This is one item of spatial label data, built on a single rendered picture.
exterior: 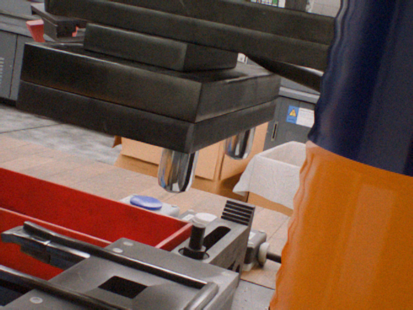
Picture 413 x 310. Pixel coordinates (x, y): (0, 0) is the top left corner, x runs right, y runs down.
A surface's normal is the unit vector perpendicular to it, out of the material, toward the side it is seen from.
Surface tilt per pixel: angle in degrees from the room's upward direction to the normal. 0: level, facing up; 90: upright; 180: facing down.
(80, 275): 0
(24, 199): 90
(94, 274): 0
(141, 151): 85
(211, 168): 85
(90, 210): 90
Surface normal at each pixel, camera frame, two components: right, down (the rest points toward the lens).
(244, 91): 0.93, 0.24
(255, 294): 0.18, -0.96
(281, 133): -0.37, 0.13
